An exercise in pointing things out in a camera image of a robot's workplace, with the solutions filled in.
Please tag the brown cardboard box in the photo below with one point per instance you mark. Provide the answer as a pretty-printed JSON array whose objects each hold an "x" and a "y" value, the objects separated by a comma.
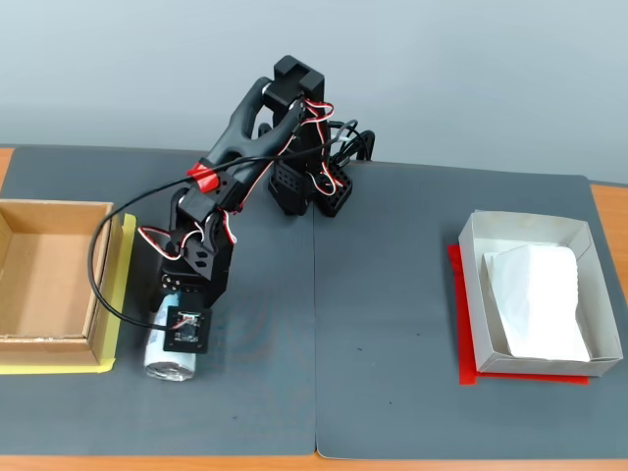
[{"x": 44, "y": 275}]

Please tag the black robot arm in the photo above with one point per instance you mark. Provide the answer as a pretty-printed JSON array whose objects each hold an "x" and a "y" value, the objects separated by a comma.
[{"x": 245, "y": 127}]

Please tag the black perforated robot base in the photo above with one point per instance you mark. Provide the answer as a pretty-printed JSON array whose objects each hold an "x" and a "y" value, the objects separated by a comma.
[{"x": 333, "y": 196}]

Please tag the red paper sheet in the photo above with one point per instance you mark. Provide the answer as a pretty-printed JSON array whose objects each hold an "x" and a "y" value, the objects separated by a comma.
[{"x": 466, "y": 373}]

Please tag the grey textured table mat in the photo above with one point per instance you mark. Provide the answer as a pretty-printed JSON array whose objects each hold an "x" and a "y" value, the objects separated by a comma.
[
  {"x": 245, "y": 368},
  {"x": 392, "y": 294}
]

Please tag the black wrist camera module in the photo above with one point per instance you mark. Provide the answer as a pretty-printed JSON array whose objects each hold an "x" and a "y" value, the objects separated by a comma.
[{"x": 186, "y": 333}]

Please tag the red tape strip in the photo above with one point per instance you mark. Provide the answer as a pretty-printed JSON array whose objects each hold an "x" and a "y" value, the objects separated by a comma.
[{"x": 206, "y": 179}]

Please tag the white crumpled paper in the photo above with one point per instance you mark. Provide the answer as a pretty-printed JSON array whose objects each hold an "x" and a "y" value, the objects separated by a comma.
[{"x": 535, "y": 304}]

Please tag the white blue drink can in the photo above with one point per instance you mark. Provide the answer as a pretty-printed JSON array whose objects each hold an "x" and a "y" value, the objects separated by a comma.
[{"x": 167, "y": 368}]

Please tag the white cardboard box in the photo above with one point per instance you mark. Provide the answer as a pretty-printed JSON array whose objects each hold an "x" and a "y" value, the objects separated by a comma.
[{"x": 539, "y": 369}]

